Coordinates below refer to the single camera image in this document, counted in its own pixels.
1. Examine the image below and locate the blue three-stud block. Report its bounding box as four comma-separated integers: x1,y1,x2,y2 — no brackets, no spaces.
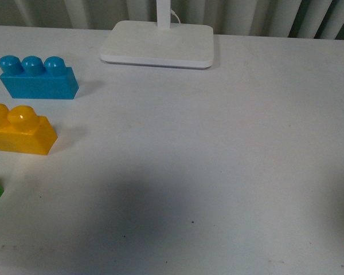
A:
0,55,79,100

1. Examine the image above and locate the yellow two-stud block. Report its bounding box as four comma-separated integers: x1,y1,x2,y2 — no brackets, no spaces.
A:
0,103,57,155

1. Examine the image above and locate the white desk lamp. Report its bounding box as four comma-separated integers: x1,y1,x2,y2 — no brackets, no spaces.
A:
99,1,214,69

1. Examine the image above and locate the white curtain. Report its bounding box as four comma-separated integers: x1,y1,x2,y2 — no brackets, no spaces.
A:
0,0,344,40

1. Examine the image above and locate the white lamp cable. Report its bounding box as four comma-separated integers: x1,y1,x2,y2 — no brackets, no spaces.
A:
169,8,182,24

